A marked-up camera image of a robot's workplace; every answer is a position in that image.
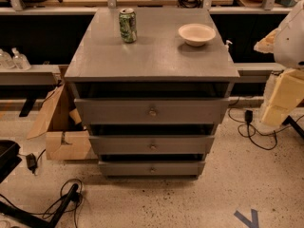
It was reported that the clear sanitizer bottle left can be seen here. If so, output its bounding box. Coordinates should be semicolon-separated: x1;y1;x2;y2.
0;49;15;69

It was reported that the grey drawer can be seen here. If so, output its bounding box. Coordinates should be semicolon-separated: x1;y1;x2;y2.
89;135;214;155
98;161;205;177
75;99;228;124

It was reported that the black power adapter right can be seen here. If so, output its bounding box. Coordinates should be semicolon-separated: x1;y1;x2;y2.
244;110;253;124

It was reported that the black metal stand base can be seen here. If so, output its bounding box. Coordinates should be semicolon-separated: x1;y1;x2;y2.
0;184;79;228

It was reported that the black power adapter left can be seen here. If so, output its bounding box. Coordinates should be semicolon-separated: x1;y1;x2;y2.
26;153;37;173

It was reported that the clear sanitizer bottle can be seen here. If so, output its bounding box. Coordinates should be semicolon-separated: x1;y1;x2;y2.
0;49;15;69
11;47;31;70

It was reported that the clear sanitizer bottle right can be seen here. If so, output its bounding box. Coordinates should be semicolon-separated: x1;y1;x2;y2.
11;47;31;70

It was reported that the grey middle drawer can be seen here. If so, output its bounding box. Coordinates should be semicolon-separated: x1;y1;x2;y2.
89;135;214;155

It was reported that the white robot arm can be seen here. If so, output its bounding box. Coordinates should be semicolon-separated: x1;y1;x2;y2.
259;1;304;129

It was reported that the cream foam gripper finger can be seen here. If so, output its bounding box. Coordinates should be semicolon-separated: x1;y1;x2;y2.
259;69;304;127

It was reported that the grey wooden drawer cabinet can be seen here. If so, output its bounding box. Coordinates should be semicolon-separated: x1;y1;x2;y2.
64;7;240;180

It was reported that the grey bottom drawer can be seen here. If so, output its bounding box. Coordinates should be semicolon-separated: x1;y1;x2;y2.
98;161;205;177

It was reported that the grey top drawer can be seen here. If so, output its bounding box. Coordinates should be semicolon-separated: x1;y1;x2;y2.
75;99;228;124

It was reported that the open cardboard box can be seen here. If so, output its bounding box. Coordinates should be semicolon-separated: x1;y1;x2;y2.
27;85;97;161

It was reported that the green soda can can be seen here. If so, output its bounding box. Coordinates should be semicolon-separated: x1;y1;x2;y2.
119;8;137;43

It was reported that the black power adapter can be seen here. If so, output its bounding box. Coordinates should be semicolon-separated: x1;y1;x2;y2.
244;110;253;124
26;153;37;173

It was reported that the black bin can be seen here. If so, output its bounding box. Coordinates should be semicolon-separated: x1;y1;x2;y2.
0;140;22;182

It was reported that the small white pump bottle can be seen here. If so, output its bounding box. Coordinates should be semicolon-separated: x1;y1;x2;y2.
225;40;233;51

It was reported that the white paper bowl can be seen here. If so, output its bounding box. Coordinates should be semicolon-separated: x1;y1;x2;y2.
178;24;216;47

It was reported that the black floor cable left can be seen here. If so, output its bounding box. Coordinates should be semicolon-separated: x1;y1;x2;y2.
0;178;85;228

